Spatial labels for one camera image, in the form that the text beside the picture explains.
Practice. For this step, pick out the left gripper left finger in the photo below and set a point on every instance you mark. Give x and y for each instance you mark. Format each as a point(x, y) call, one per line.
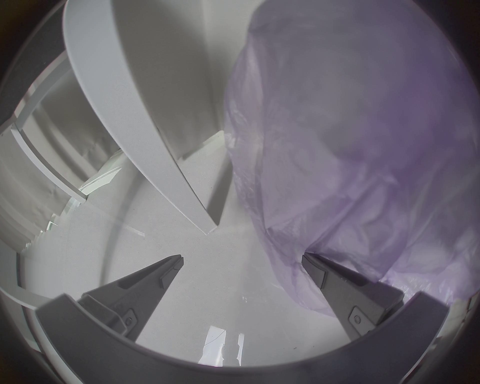
point(138, 296)

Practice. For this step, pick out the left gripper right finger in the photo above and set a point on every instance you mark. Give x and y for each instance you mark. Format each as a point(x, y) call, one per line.
point(352, 300)

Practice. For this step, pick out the purple plastic bag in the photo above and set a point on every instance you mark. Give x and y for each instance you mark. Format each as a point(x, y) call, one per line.
point(356, 131)

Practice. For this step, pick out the white chair with grey seat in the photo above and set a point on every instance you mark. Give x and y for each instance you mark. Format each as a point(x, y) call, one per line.
point(123, 93)

